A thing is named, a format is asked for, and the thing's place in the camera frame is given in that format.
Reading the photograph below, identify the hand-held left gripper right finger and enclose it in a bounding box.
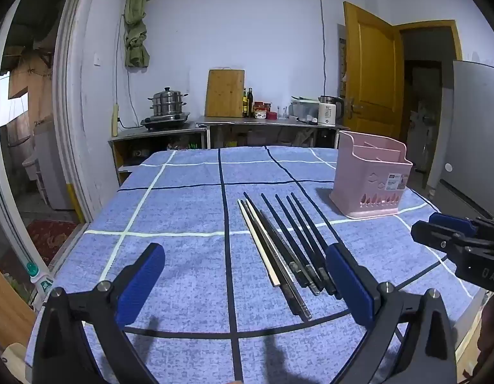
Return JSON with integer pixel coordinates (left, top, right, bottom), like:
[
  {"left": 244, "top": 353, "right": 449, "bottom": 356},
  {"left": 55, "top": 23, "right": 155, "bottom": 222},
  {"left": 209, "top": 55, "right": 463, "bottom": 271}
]
[{"left": 326, "top": 243, "right": 458, "bottom": 384}]

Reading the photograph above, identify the red patterned rug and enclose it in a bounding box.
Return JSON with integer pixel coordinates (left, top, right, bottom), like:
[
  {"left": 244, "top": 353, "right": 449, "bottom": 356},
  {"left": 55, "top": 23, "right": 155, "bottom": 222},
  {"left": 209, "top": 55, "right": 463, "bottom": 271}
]
[{"left": 26, "top": 219, "right": 85, "bottom": 267}]

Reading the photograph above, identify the steel steamer pot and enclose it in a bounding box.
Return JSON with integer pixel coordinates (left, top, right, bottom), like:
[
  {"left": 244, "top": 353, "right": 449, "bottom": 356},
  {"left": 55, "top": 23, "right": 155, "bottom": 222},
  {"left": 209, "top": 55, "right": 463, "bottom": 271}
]
[{"left": 149, "top": 86, "right": 189, "bottom": 117}]

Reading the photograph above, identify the steel kitchen table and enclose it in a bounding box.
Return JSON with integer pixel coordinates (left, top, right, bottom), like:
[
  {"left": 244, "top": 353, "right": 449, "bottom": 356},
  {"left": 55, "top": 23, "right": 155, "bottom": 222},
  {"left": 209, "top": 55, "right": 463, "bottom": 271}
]
[{"left": 196, "top": 115, "right": 340, "bottom": 150}]

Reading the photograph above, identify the white appliance outside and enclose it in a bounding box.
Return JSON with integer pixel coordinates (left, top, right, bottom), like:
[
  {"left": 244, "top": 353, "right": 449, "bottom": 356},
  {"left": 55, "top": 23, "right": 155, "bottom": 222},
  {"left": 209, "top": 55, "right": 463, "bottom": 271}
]
[{"left": 22, "top": 122, "right": 77, "bottom": 211}]

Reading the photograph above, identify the white refrigerator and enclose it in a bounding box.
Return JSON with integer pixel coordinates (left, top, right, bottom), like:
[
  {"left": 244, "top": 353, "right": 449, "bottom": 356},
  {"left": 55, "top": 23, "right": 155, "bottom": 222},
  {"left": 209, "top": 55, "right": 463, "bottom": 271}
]
[{"left": 429, "top": 60, "right": 494, "bottom": 219}]

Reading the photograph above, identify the black induction cooker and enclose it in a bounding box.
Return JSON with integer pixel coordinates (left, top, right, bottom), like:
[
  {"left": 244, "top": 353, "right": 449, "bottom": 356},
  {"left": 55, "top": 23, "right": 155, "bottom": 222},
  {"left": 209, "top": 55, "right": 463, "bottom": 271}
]
[{"left": 140, "top": 112, "right": 191, "bottom": 131}]

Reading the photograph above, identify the wooden cutting board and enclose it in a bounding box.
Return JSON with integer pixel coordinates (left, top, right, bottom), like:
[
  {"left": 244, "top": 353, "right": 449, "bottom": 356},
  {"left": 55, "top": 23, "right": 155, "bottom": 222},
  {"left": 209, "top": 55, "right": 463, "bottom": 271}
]
[{"left": 205, "top": 69, "right": 246, "bottom": 118}]

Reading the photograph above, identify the green-capped plastic bottle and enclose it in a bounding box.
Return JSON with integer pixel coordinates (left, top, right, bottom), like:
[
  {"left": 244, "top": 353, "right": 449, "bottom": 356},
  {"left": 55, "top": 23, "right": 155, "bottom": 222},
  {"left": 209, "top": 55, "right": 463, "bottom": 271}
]
[{"left": 26, "top": 261, "right": 54, "bottom": 301}]

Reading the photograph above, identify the beige chopstick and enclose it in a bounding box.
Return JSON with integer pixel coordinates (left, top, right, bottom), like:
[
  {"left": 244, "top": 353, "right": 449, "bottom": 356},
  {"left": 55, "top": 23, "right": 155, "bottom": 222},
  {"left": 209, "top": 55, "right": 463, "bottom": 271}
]
[{"left": 237, "top": 199, "right": 280, "bottom": 288}]

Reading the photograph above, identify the translucent plastic storage box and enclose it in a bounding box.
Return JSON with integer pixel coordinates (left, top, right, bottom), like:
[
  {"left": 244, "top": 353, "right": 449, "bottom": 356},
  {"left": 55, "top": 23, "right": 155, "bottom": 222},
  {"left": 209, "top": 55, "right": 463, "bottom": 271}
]
[{"left": 291, "top": 96, "right": 321, "bottom": 123}]

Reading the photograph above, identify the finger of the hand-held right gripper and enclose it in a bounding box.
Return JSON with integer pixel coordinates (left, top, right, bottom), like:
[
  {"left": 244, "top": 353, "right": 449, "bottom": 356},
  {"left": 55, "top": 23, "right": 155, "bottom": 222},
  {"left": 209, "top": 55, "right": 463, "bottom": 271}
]
[
  {"left": 429, "top": 212, "right": 478, "bottom": 235},
  {"left": 411, "top": 221, "right": 478, "bottom": 256}
]

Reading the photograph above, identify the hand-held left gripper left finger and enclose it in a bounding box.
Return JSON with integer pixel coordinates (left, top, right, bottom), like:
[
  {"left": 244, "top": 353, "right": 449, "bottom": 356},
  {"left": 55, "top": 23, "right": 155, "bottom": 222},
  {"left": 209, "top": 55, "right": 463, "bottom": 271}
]
[{"left": 33, "top": 243, "right": 167, "bottom": 384}]

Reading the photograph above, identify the low steel counter shelf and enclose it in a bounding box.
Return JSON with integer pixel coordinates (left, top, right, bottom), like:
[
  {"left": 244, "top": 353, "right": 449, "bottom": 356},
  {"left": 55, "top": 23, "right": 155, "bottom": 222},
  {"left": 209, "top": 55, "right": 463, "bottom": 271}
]
[{"left": 108, "top": 122, "right": 209, "bottom": 187}]

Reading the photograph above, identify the blue checked tablecloth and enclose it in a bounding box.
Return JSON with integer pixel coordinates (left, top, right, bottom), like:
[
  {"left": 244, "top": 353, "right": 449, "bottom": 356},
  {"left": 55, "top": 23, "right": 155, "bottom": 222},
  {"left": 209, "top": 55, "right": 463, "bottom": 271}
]
[{"left": 25, "top": 144, "right": 491, "bottom": 384}]

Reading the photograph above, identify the white electric kettle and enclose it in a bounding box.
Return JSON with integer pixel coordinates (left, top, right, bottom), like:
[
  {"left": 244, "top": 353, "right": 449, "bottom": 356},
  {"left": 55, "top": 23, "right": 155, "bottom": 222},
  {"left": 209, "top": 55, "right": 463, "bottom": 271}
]
[{"left": 318, "top": 95, "right": 346, "bottom": 126}]

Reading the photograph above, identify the green knotted curtain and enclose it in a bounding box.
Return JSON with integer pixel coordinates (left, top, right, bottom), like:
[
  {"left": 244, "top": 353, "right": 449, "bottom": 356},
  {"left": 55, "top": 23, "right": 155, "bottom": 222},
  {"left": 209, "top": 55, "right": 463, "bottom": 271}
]
[{"left": 124, "top": 0, "right": 151, "bottom": 68}]

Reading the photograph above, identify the metal door handle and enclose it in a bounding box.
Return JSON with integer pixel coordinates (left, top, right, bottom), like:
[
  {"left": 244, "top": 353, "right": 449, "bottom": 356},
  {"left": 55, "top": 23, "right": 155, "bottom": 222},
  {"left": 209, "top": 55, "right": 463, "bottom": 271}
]
[{"left": 343, "top": 97, "right": 363, "bottom": 120}]

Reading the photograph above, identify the air conditioner cable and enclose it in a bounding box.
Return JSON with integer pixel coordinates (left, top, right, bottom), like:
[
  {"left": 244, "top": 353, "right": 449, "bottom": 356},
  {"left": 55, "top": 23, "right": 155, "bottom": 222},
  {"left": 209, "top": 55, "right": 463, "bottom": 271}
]
[{"left": 320, "top": 0, "right": 328, "bottom": 97}]

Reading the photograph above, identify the yellow wooden door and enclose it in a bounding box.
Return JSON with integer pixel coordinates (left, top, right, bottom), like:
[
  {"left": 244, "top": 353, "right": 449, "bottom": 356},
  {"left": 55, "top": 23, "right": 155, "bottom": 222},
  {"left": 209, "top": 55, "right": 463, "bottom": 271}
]
[{"left": 343, "top": 1, "right": 404, "bottom": 141}]

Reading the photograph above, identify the pink plastic utensil holder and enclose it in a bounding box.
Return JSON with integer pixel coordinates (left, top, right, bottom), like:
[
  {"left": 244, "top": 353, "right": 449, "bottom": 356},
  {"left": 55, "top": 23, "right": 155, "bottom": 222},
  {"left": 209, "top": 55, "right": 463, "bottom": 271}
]
[{"left": 329, "top": 130, "right": 413, "bottom": 220}]

